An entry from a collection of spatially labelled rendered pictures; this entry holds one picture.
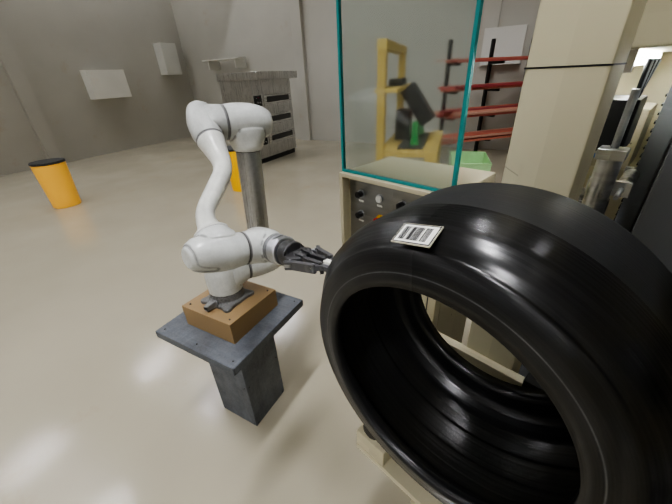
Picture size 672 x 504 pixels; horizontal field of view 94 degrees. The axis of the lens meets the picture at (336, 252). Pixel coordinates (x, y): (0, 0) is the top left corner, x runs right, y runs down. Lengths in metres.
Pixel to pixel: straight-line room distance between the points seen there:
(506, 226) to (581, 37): 0.39
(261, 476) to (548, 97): 1.81
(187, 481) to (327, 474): 0.67
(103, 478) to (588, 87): 2.31
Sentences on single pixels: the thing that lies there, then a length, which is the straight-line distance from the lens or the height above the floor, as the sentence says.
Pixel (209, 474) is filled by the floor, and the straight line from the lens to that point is 1.97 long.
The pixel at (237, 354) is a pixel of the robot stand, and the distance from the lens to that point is 1.46.
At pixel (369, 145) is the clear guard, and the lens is 1.38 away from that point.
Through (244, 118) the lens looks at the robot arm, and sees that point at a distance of 1.34.
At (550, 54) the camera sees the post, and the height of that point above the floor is 1.67.
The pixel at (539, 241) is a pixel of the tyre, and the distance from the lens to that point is 0.44.
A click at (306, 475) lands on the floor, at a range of 1.85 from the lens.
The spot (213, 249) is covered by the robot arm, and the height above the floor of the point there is 1.27.
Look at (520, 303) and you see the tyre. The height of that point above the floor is 1.43.
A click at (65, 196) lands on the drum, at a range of 6.63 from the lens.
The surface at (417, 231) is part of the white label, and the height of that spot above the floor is 1.47.
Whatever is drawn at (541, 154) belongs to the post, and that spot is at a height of 1.51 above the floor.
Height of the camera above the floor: 1.66
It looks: 29 degrees down
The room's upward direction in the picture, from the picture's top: 3 degrees counter-clockwise
